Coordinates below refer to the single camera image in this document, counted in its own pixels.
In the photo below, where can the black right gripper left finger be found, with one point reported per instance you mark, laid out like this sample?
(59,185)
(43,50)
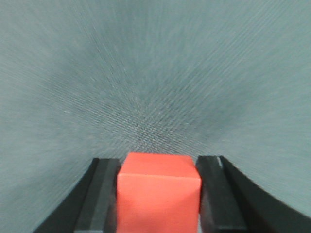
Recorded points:
(91,205)

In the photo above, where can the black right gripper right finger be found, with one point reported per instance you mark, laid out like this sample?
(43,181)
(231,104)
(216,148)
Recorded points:
(233,203)

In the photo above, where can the red magnetic cube block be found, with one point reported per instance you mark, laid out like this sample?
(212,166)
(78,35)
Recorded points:
(158,193)

